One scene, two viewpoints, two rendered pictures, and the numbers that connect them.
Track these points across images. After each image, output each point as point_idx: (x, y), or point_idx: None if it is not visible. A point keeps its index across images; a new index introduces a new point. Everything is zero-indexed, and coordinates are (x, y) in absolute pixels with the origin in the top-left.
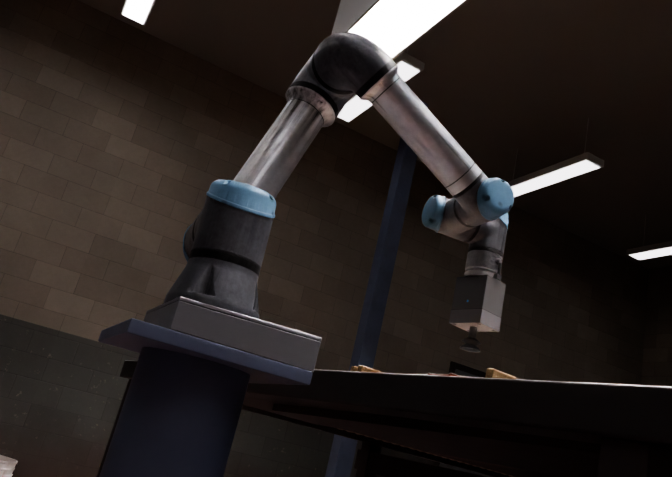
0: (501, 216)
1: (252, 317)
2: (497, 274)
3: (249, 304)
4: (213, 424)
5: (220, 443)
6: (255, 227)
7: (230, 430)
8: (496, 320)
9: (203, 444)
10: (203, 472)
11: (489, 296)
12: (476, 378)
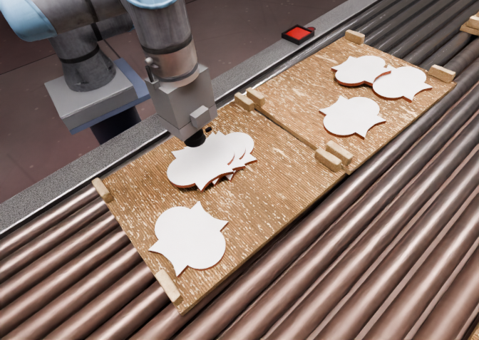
0: None
1: (51, 98)
2: (148, 81)
3: (71, 82)
4: (91, 127)
5: (99, 135)
6: (49, 40)
7: (101, 130)
8: (175, 130)
9: (94, 133)
10: (100, 142)
11: (157, 103)
12: (31, 185)
